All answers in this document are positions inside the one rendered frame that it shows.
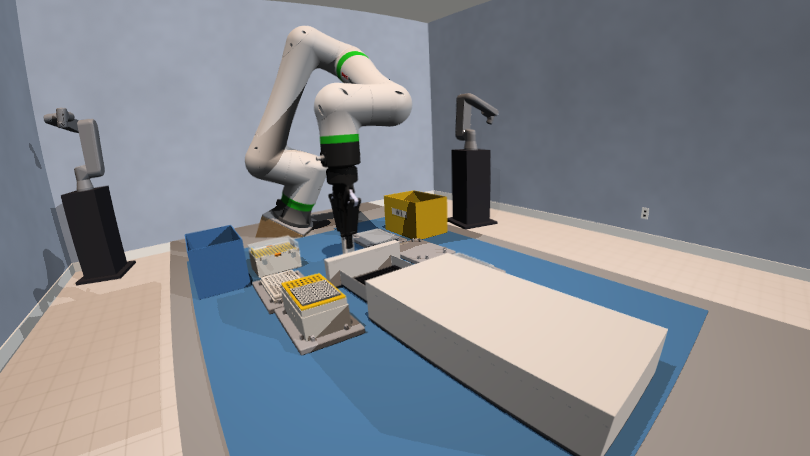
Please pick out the dark blue open-top bin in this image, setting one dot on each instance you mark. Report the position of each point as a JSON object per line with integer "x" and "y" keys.
{"x": 220, "y": 268}

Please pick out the blue flat mat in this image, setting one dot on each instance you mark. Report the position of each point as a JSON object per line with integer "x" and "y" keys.
{"x": 371, "y": 395}

